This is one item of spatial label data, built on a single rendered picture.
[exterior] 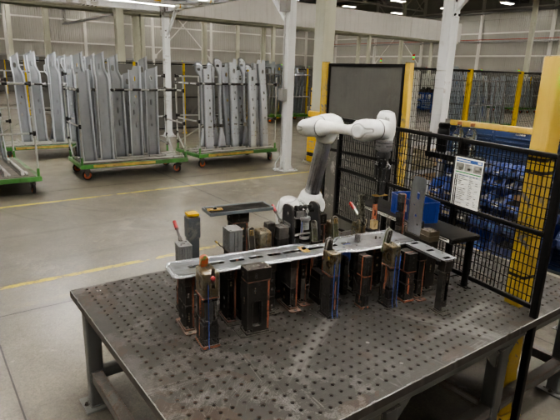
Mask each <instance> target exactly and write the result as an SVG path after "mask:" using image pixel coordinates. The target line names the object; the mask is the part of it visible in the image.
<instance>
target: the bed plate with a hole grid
mask: <svg viewBox="0 0 560 420"><path fill-rule="evenodd" d="M461 278H462V277H461V276H459V275H457V276H454V277H450V278H449V284H448V291H447V303H446V307H443V308H444V309H446V310H447V311H449V312H450V313H451V314H450V315H447V316H443V317H442V316H441V315H439V314H437V313H436V312H434V311H433V310H431V309H429V308H428V307H430V306H433V305H434V303H435V296H436V289H437V283H438V276H437V275H435V274H434V279H433V285H432V286H431V287H432V288H433V290H432V291H428V292H422V296H423V297H424V298H426V299H427V300H426V301H422V302H417V301H415V300H414V301H412V302H410V303H408V302H407V303H403V302H401V301H398V300H397V306H396V307H395V308H393V309H390V310H387V309H384V308H385V307H384V306H383V305H381V304H379V303H378V302H376V301H377V300H378V295H379V288H375V289H372V290H371V291H372V293H369V294H368V306H369V307H370V308H372V310H371V309H368V308H367V309H366V310H365V309H363V310H361V309H358V308H357V307H354V306H353V305H352V304H351V303H355V298H356V293H354V294H352V293H350V292H349V291H347V294H346V295H342V294H341V293H339V294H338V297H339V300H338V301H337V314H339V316H341V317H340V318H336V319H327V318H326V317H323V316H322V315H320V313H317V311H318V310H319V309H320V305H318V304H316V303H315V302H314V301H313V300H312V299H311V298H310V297H308V295H309V289H308V288H306V298H305V301H307V302H308V303H309V304H310V306H306V307H300V306H299V305H298V304H297V307H299V308H300V309H301V310H302V311H301V312H294V313H290V312H289V311H288V310H287V309H286V308H285V307H283V306H282V305H281V304H280V303H279V302H278V301H277V300H276V299H277V298H280V292H275V295H274V296H275V301H274V306H275V307H276V308H277V309H278V310H279V311H280V312H281V313H279V314H275V315H271V316H269V323H270V324H271V325H272V326H273V327H274V328H275V329H276V330H275V332H268V333H264V334H260V335H257V336H253V337H246V338H240V337H239V336H238V335H237V334H236V332H235V331H234V330H233V329H234V328H240V327H242V326H243V325H242V324H241V321H242V320H240V319H239V318H238V317H237V316H236V319H237V320H238V321H239V322H240V324H239V325H236V326H231V327H229V326H228V325H227V324H226V323H225V322H224V321H223V320H222V319H221V317H220V316H219V315H218V314H217V323H218V324H219V343H220V346H222V347H215V348H213V349H210V350H208V351H207V350H205V353H203V352H202V351H201V349H200V348H201V346H200V345H199V343H196V342H197V340H196V339H194V338H196V336H197V334H193V335H189V336H186V335H185V334H184V332H183V330H182V329H181V328H180V326H179V325H178V323H177V321H176V318H179V316H178V310H177V309H176V305H177V291H176V286H177V285H178V281H177V279H175V278H173V277H171V275H170V274H169V272H168V271H167V270H164V271H158V272H151V273H148V274H143V275H141V276H136V277H128V278H124V279H120V280H117V281H112V282H105V283H101V284H98V285H93V286H89V287H82V288H79V289H74V290H70V298H71V299H72V300H73V301H74V303H75V304H76V305H77V307H78V309H79V310H80V311H81V313H82V315H83V316H84V317H85V318H86V319H87V321H88V322H89V324H90V325H91V326H92V328H93V330H94V331H95V332H96V334H97V335H98V336H99V337H100V339H101V340H102V342H103V343H104V345H105V346H106V348H107V349H108V351H109V352H110V353H111V354H112V356H113V357H114V358H115V360H116V361H117V363H118V364H119V366H120V367H121V369H122V370H123V371H124V372H125V374H126V375H127V377H128V378H129V380H130V381H131V382H132V384H133V385H134V387H135V388H136V389H137V390H138V392H139V393H140V395H141V396H142V398H143V399H144V401H145V402H146V403H147V405H148V406H149V407H150V408H151V410H152V411H153V413H154V414H155V416H156V417H157V419H158V420H358V419H360V418H363V417H365V416H367V415H368V414H370V413H373V412H374V411H376V410H378V409H379V408H382V407H384V406H386V405H388V404H389V403H391V402H393V401H395V400H397V399H399V398H401V397H403V396H405V395H407V394H408V393H410V392H412V391H414V390H416V389H418V388H420V387H422V386H423V385H425V384H427V383H430V382H431V381H433V380H435V379H437V378H440V377H441V376H442V375H444V374H446V373H449V372H451V371H452V370H454V369H456V368H458V367H460V366H462V365H463V364H465V363H468V362H470V361H472V360H473V359H474V358H477V357H479V356H481V355H483V354H484V353H487V352H489V351H490V350H492V349H494V348H496V347H498V346H500V345H502V344H504V343H506V342H507V341H509V340H511V339H513V338H515V337H517V336H519V335H521V334H523V333H525V332H526V331H528V330H530V329H532V328H535V327H536V326H538V325H539V324H541V323H544V322H546V321H547V320H549V319H551V318H554V317H556V316H557V315H558V314H560V278H559V277H554V276H552V275H549V274H547V275H546V280H545V284H544V289H543V294H542V301H541V307H540V311H539V315H538V318H537V319H533V318H531V317H529V312H530V309H529V308H527V307H520V308H519V309H518V307H515V306H513V305H511V304H510V303H508V302H505V301H504V297H503V296H501V295H499V294H497V293H495V292H493V291H491V290H489V289H486V288H485V287H482V286H480V285H478V284H476V283H475V282H472V281H470V280H467V285H468V286H469V287H470V288H467V289H465V288H463V287H460V286H458V283H460V282H461ZM202 350H203V349H202Z"/></svg>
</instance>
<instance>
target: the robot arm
mask: <svg viewBox="0 0 560 420"><path fill-rule="evenodd" d="M297 130H298V132H299V133H300V134H302V135H303V136H305V137H315V138H316V143H315V148H314V151H313V155H312V161H311V166H310V169H309V174H308V177H307V184H306V187H305V188H304V189H303V190H302V191H301V193H300V195H299V196H298V198H296V197H294V196H284V197H282V198H280V199H279V201H278V203H277V208H276V209H277V213H278V215H279V217H280V218H281V219H282V220H283V205H284V204H286V203H289V204H291V205H292V206H293V207H294V206H295V205H298V206H299V205H305V204H307V205H308V204H309V203H310V202H311V201H315V202H317V203H319V204H320V208H321V210H320V211H322V212H323V211H324V208H325V202H324V200H323V195H322V194H321V192H320V188H321V185H322V181H323V175H324V172H325V168H326V165H327V161H328V154H329V151H330V147H331V144H332V143H333V142H334V141H335V139H336V137H337V136H338V134H344V135H350V136H352V137H353V138H354V139H356V140H358V141H361V142H367V141H373V140H376V148H375V149H376V150H377V155H376V158H377V161H376V162H373V164H374V179H376V180H377V192H376V194H378V193H379V195H384V188H385V183H386V182H388V179H389V174H390V171H391V168H392V165H390V164H389V161H388V159H389V158H390V157H391V152H390V151H392V150H393V138H394V136H395V132H396V117H395V113H394V112H392V111H388V110H384V111H380V112H379V114H378V115H377V119H361V120H357V121H355V122H354V123H353V124H349V125H347V124H344V123H343V120H342V118H341V117H339V116H338V115H336V114H333V113H325V114H320V115H318V116H314V117H310V118H307V119H303V120H302V121H300V122H299V123H298V125H297Z"/></svg>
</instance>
